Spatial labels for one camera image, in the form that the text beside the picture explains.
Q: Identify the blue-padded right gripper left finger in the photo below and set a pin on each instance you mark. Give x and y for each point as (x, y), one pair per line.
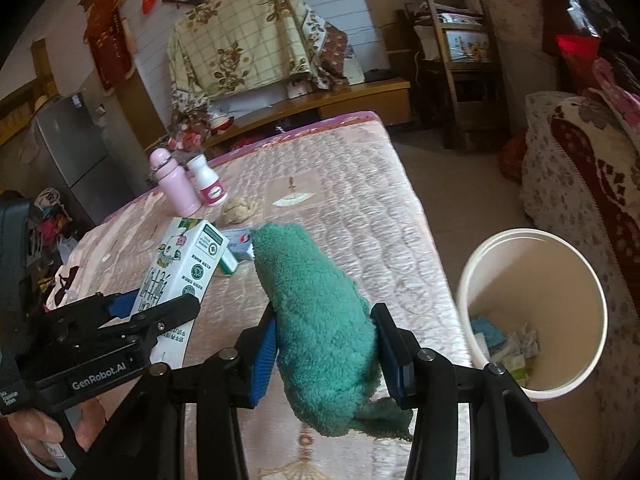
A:
(146, 436)

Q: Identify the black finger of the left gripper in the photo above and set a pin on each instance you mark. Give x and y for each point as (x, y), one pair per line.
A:
(150, 323)

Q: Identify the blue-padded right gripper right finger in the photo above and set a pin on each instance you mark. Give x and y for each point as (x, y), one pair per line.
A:
(509, 438)

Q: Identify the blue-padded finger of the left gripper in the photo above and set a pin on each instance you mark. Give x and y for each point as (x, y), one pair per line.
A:
(118, 305)

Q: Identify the white barcode carton box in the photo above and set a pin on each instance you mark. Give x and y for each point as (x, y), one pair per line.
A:
(183, 264)

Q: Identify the small wrapper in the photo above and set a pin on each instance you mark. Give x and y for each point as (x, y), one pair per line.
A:
(522, 342)

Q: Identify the blue snack bag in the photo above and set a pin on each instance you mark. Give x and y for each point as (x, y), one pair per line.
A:
(493, 337)

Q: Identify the blue white medicine box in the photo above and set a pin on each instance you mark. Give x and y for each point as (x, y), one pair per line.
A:
(240, 243)

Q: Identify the beige cloth ball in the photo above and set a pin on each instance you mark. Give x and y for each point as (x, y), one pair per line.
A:
(238, 210)

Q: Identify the green towel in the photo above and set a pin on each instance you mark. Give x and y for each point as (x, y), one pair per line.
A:
(328, 346)

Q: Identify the cream trash bucket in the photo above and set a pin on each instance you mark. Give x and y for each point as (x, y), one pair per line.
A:
(531, 278)

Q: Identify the person's left hand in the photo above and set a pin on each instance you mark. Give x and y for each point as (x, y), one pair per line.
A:
(36, 430)

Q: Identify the pink thermos bottle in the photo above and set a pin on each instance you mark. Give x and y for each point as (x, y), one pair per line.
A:
(174, 183)

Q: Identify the white pill bottle pink label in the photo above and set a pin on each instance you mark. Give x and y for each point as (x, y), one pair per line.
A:
(206, 181)

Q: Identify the artificial flower bunch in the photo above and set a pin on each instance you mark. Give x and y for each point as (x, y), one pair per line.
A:
(188, 130)

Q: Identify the grey refrigerator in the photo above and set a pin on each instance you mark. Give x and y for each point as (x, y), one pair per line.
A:
(72, 157)

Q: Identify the pink quilted table cover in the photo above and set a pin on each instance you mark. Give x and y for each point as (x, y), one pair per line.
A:
(362, 238)

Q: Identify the red hanging ornament left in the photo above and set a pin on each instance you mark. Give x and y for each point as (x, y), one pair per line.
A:
(106, 37)

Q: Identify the floral covered sofa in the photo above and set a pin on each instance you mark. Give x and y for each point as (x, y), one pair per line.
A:
(581, 182)

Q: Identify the floral cloth covered television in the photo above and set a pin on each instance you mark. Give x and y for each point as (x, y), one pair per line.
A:
(225, 47)

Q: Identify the wooden tv cabinet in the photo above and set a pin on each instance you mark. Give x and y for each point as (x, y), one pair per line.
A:
(388, 99)

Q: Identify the wooden chair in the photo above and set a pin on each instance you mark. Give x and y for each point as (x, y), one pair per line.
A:
(460, 70)

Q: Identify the pink floral blanket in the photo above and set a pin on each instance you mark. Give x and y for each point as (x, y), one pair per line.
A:
(624, 105)

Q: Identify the floral covered tall appliance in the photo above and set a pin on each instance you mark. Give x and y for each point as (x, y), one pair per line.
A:
(526, 68)

